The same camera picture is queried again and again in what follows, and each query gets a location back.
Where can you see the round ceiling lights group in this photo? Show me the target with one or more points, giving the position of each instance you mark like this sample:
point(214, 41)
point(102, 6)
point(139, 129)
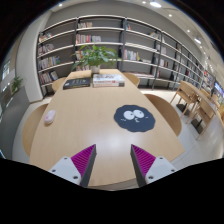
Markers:
point(155, 4)

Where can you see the red-spined book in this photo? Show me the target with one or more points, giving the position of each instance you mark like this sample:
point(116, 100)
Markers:
point(108, 85)

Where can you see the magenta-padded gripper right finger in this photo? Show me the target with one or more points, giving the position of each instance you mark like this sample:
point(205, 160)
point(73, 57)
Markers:
point(158, 168)

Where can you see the small green ledge plant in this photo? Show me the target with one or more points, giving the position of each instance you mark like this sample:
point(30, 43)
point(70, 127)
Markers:
point(16, 84)

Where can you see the green potted plant white pot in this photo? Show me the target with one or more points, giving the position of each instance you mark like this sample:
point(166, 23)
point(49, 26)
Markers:
point(95, 56)

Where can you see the wooden slatted chairs group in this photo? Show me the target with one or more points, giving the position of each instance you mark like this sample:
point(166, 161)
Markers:
point(203, 113)

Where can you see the pale pink computer mouse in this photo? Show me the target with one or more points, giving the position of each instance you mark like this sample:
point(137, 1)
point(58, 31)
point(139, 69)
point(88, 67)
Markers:
point(50, 117)

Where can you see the black hardcover book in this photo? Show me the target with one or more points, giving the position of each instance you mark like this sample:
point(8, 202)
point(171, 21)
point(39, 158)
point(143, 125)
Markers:
point(76, 83)

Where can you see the grey bookshelf unit with books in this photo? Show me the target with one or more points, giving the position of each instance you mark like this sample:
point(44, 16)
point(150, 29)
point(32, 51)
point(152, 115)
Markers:
point(100, 36)

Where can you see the light wooden side table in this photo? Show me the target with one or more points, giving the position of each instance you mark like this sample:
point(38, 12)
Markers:
point(191, 87)

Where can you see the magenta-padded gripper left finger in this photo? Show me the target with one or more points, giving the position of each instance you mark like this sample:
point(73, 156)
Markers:
point(68, 168)

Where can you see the round-backed wooden chair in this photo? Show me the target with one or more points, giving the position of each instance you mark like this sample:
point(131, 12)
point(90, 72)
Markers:
point(57, 84)
point(133, 79)
point(31, 128)
point(166, 111)

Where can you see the dark cartoon-face mouse pad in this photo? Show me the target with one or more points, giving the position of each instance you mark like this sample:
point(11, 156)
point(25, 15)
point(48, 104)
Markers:
point(133, 124)

